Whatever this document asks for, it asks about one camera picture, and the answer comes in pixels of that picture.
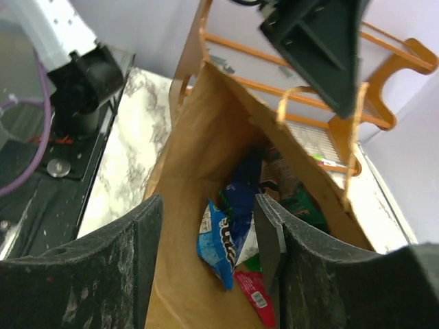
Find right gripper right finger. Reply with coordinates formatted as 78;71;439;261
254;194;438;328

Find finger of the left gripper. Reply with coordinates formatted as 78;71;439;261
259;0;368;119

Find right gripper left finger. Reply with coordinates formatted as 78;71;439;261
1;195;163;328

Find light blue snack bag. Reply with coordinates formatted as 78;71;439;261
196;200;261;291

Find brown paper bag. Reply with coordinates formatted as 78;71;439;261
145;62;372;328

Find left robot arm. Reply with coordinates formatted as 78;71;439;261
6;1;368;124

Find orange wooden rack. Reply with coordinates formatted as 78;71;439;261
169;1;438;175

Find red snack packet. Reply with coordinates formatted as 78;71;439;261
234;271;276;328

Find green snack packet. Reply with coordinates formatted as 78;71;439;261
245;184;330;273

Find markers in rack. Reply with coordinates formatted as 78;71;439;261
312;155;358;175

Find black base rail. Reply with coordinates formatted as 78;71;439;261
0;68;134;261

